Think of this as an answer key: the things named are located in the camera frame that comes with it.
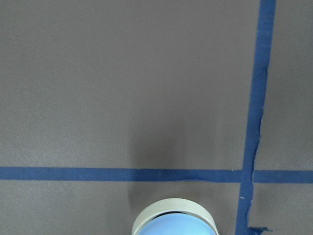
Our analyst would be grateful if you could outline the blue and white bell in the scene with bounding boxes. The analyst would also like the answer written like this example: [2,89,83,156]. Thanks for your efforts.
[132,198,218,235]

